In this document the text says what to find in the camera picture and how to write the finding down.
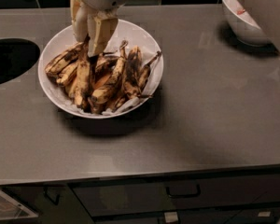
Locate dark left cabinet door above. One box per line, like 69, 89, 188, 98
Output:
4, 185, 94, 224

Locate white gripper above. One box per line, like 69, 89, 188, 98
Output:
70, 0, 127, 57

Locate far right stemmed banana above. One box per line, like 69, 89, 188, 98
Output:
138, 51, 161, 91

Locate lower left spotted banana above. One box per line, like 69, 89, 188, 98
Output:
95, 55, 119, 78

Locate bottom small banana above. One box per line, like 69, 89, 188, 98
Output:
88, 97, 105, 115

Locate round hole in counter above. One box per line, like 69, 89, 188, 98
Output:
0, 38, 40, 84

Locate top left spotted banana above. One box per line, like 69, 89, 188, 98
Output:
45, 42, 83, 77

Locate dark right curved banana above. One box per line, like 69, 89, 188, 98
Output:
122, 46, 143, 99

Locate dark long banana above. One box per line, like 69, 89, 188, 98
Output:
74, 36, 91, 110

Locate white paper bowl liner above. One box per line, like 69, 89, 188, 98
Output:
44, 40, 163, 118

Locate white bowl at right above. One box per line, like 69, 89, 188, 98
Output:
222, 0, 271, 47

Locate small centre spotted banana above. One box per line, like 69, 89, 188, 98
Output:
91, 40, 128, 105

